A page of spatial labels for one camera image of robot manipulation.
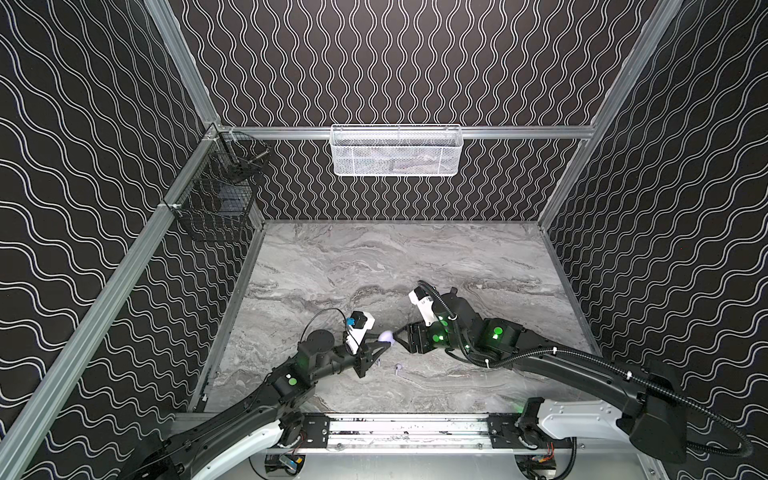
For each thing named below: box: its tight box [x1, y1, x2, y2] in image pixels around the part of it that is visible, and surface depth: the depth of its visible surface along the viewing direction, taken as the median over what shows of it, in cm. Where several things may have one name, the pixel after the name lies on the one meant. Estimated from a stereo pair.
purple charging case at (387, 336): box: [378, 330, 396, 346], surface depth 74 cm
